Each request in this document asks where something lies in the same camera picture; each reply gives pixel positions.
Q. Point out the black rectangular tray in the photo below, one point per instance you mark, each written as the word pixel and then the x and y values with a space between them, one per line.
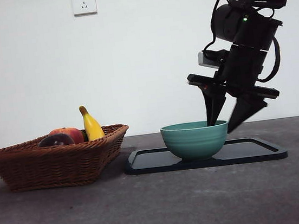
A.
pixel 150 163

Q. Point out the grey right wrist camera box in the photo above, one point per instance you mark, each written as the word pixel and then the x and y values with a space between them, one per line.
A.
pixel 206 60

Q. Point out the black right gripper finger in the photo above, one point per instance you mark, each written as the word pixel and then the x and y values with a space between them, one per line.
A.
pixel 245 114
pixel 212 104

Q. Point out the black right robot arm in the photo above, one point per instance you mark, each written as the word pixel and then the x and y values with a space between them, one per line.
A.
pixel 251 31

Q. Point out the white wall socket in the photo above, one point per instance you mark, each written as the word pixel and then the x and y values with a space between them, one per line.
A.
pixel 84 2

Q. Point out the dark red plum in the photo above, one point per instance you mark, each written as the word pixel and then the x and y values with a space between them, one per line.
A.
pixel 55 141

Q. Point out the brown wicker basket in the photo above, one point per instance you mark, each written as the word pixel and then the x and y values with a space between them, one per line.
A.
pixel 52 167

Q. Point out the teal ceramic bowl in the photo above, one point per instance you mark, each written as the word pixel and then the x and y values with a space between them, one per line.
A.
pixel 195 142

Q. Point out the red yellow apple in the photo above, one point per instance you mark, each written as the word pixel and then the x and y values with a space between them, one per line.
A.
pixel 73 133

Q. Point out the yellow banana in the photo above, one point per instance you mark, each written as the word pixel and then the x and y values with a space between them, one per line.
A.
pixel 92 127

